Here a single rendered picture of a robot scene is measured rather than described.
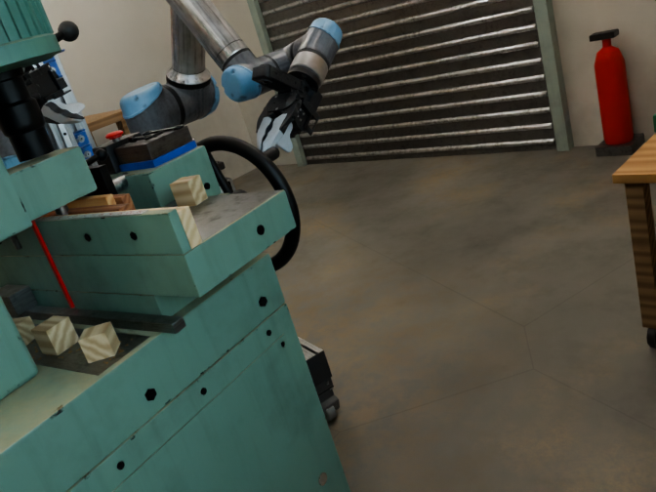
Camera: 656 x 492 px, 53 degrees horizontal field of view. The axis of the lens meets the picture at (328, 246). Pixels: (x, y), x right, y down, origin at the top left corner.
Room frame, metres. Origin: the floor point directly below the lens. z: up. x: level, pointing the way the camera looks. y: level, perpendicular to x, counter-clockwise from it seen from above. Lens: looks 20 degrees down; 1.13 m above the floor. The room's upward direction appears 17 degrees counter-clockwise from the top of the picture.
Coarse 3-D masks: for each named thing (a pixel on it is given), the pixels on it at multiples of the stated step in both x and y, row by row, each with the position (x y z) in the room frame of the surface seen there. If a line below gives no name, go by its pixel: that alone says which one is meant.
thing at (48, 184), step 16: (32, 160) 0.98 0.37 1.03; (48, 160) 0.95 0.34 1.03; (64, 160) 0.97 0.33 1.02; (80, 160) 0.98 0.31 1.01; (16, 176) 0.91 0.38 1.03; (32, 176) 0.92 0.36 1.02; (48, 176) 0.94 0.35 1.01; (64, 176) 0.96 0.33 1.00; (80, 176) 0.98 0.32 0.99; (32, 192) 0.92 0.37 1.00; (48, 192) 0.93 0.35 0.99; (64, 192) 0.95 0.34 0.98; (80, 192) 0.97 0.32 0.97; (32, 208) 0.91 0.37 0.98; (48, 208) 0.92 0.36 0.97; (64, 208) 0.97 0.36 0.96
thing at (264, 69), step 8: (264, 64) 1.30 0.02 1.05; (256, 72) 1.29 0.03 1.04; (264, 72) 1.28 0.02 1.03; (272, 72) 1.29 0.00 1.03; (280, 72) 1.30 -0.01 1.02; (256, 80) 1.30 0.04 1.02; (264, 80) 1.29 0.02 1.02; (272, 80) 1.29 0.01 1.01; (280, 80) 1.30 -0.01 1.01; (288, 80) 1.32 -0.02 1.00; (296, 80) 1.33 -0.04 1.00; (272, 88) 1.34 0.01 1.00; (280, 88) 1.33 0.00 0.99; (288, 88) 1.33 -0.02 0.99; (296, 88) 1.33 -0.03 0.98
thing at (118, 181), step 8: (96, 168) 1.01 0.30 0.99; (104, 168) 1.01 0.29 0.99; (96, 176) 1.01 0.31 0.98; (104, 176) 1.00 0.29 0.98; (120, 176) 1.07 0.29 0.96; (104, 184) 1.00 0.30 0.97; (112, 184) 1.01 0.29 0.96; (120, 184) 1.06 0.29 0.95; (96, 192) 1.02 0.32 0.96; (104, 192) 1.01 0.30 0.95; (112, 192) 1.01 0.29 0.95
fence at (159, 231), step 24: (120, 216) 0.81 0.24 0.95; (144, 216) 0.78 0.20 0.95; (168, 216) 0.76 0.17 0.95; (24, 240) 0.98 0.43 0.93; (48, 240) 0.93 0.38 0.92; (72, 240) 0.90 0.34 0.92; (96, 240) 0.86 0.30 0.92; (120, 240) 0.83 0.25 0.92; (144, 240) 0.79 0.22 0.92; (168, 240) 0.77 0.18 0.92
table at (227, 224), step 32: (256, 192) 0.94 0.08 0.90; (224, 224) 0.83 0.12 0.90; (256, 224) 0.86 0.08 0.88; (288, 224) 0.90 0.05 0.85; (0, 256) 1.04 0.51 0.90; (32, 256) 0.98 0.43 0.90; (64, 256) 0.92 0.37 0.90; (96, 256) 0.87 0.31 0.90; (128, 256) 0.83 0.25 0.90; (160, 256) 0.78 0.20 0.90; (192, 256) 0.76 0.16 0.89; (224, 256) 0.80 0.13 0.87; (256, 256) 0.84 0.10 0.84; (32, 288) 1.01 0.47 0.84; (96, 288) 0.89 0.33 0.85; (128, 288) 0.84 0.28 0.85; (160, 288) 0.80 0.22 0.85; (192, 288) 0.76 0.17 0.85
